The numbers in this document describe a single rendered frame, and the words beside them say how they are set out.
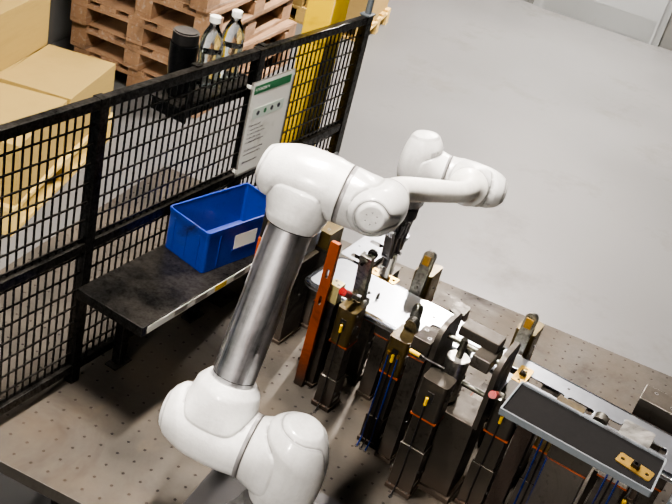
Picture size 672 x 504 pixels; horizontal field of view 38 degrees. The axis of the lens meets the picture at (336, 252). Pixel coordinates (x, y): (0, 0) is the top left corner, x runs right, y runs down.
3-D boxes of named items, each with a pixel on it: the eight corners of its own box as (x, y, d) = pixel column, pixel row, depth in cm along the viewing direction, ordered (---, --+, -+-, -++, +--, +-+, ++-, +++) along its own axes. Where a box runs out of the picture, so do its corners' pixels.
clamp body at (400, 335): (388, 437, 274) (423, 333, 255) (369, 456, 265) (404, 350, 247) (368, 425, 276) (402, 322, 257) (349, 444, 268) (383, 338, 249)
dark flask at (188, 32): (196, 95, 263) (206, 32, 254) (179, 101, 257) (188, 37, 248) (175, 85, 265) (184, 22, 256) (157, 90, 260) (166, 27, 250)
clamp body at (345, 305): (340, 403, 282) (369, 306, 264) (322, 419, 274) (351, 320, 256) (321, 392, 284) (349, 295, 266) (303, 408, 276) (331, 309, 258)
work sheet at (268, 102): (276, 158, 306) (296, 67, 291) (234, 178, 288) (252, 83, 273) (271, 155, 307) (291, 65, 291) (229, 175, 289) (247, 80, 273)
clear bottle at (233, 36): (241, 78, 280) (254, 12, 270) (228, 83, 275) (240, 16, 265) (224, 70, 282) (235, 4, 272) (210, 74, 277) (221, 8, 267)
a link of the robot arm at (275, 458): (300, 533, 214) (329, 462, 203) (227, 498, 216) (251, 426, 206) (322, 488, 228) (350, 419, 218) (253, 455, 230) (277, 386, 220)
